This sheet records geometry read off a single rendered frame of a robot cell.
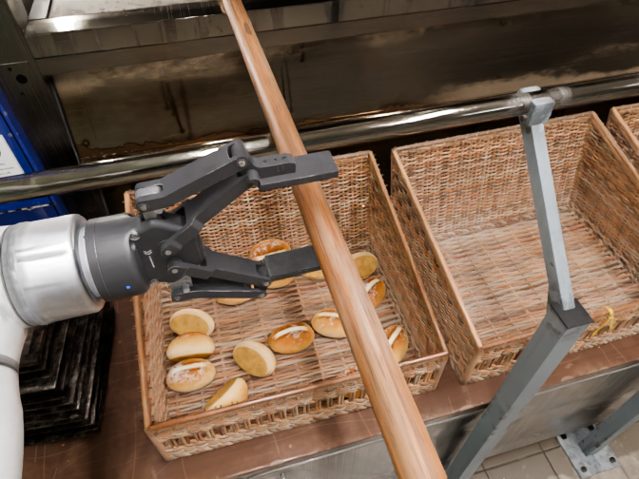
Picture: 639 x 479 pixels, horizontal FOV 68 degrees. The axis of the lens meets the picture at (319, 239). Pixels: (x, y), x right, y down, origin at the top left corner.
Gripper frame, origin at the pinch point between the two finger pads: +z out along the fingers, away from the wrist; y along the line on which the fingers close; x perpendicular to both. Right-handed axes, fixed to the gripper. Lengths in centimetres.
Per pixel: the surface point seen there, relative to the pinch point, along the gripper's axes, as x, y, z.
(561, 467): 8, 120, 74
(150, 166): -16.1, 3.0, -15.6
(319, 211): 0.3, -0.9, 0.3
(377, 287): -28, 56, 22
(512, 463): 3, 120, 60
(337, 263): 6.8, -0.8, -0.1
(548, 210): -6.0, 14.4, 35.7
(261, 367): -16, 56, -7
